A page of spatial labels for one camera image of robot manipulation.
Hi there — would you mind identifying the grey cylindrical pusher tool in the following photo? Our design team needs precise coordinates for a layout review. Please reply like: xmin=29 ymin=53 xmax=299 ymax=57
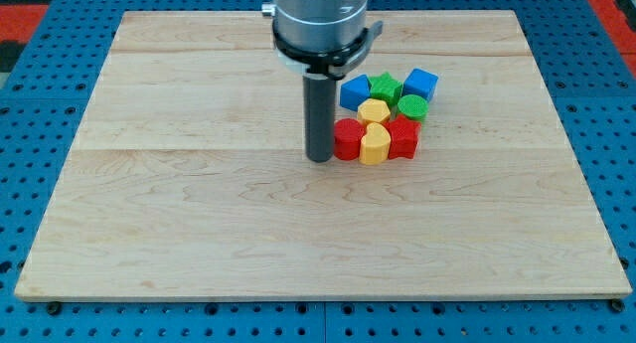
xmin=303 ymin=77 xmax=337 ymax=163

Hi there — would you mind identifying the black clamp ring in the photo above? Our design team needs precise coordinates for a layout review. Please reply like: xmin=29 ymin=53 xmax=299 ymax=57
xmin=270 ymin=20 xmax=385 ymax=81

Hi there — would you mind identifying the wooden board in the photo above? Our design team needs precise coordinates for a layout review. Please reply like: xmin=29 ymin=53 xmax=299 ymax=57
xmin=15 ymin=10 xmax=632 ymax=302

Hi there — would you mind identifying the green cylinder block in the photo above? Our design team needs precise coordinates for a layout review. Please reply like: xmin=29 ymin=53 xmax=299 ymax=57
xmin=397 ymin=94 xmax=428 ymax=122

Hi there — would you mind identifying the red star block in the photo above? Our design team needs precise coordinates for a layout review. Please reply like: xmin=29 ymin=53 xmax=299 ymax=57
xmin=386 ymin=114 xmax=421 ymax=159

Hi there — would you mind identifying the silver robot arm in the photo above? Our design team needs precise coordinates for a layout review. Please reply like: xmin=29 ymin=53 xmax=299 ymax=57
xmin=261 ymin=0 xmax=369 ymax=57

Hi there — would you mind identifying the yellow hexagon block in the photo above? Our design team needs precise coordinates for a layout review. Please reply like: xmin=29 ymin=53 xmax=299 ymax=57
xmin=357 ymin=98 xmax=391 ymax=126

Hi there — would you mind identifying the red cylinder block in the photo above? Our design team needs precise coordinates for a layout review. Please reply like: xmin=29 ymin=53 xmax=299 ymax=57
xmin=334 ymin=118 xmax=366 ymax=161

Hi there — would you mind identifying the blue triangle block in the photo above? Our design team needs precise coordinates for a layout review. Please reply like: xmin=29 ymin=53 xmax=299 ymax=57
xmin=340 ymin=75 xmax=371 ymax=111

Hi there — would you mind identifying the green star block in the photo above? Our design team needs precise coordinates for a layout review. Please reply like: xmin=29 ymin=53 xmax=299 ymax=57
xmin=369 ymin=72 xmax=402 ymax=108

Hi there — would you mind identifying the blue cube block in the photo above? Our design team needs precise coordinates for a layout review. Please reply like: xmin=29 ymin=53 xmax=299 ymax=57
xmin=401 ymin=68 xmax=439 ymax=101

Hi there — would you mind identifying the yellow heart block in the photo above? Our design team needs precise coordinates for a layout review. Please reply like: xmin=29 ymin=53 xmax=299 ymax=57
xmin=359 ymin=122 xmax=392 ymax=165

